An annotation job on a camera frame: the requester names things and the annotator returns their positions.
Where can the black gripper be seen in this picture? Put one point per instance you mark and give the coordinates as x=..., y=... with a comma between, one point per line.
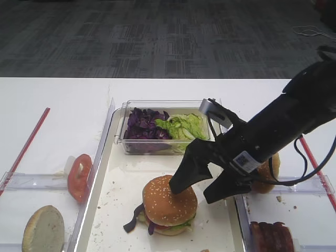
x=239, y=154

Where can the sesame top bun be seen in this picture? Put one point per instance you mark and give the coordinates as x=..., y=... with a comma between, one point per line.
x=163, y=207

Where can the sesame bun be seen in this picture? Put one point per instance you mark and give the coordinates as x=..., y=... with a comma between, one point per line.
x=264, y=172
x=163, y=207

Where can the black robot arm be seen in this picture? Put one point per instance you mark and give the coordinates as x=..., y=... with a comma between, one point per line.
x=306, y=102

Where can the green lettuce pile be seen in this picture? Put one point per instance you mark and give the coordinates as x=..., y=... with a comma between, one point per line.
x=184, y=127

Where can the lettuce on burger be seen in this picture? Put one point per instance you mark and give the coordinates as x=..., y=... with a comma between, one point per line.
x=188, y=223

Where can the tomato slice on burger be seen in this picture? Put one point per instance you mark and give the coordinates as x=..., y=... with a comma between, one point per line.
x=160, y=227

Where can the upright tomato slice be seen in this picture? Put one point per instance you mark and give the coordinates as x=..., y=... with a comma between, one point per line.
x=78, y=176

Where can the white serving tray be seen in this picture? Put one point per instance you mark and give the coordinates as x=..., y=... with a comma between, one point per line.
x=118, y=191

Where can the burger bottom bun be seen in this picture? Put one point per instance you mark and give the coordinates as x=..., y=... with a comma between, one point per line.
x=173, y=232

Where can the clear plastic salad container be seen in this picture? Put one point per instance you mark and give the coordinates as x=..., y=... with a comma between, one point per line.
x=171, y=107

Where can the chopped purple cabbage pile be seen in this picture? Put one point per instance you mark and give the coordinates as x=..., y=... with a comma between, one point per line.
x=141, y=125

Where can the bacon strips stack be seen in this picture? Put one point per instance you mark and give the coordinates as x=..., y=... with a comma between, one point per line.
x=270, y=237

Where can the right clear cross divider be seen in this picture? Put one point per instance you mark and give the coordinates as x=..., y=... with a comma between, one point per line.
x=317, y=185

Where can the clear cross divider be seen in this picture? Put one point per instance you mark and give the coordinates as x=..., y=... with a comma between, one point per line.
x=317, y=185
x=40, y=182

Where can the right red tape strip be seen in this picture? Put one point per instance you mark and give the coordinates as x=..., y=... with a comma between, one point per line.
x=315, y=168

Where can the red tape strip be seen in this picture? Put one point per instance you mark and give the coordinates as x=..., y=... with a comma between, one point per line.
x=12, y=170
x=315, y=168

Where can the white onion piece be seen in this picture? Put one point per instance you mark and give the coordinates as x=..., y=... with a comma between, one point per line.
x=67, y=168

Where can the left clear acrylic divider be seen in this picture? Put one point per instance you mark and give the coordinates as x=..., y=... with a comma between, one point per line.
x=94, y=173

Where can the upright bun half left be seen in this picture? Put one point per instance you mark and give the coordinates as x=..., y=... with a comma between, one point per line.
x=45, y=231

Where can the left red tape strip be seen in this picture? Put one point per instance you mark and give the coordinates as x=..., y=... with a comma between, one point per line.
x=12, y=170

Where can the left clear cross divider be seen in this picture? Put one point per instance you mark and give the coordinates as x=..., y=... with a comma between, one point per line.
x=40, y=182

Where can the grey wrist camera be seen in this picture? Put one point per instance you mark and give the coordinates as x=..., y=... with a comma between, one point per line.
x=216, y=112

